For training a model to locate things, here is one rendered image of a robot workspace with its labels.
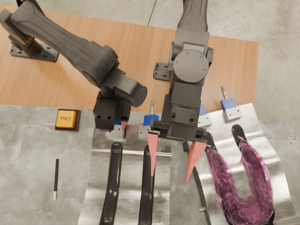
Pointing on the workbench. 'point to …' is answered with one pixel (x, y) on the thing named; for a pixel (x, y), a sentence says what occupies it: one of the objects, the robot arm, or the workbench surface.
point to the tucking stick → (56, 179)
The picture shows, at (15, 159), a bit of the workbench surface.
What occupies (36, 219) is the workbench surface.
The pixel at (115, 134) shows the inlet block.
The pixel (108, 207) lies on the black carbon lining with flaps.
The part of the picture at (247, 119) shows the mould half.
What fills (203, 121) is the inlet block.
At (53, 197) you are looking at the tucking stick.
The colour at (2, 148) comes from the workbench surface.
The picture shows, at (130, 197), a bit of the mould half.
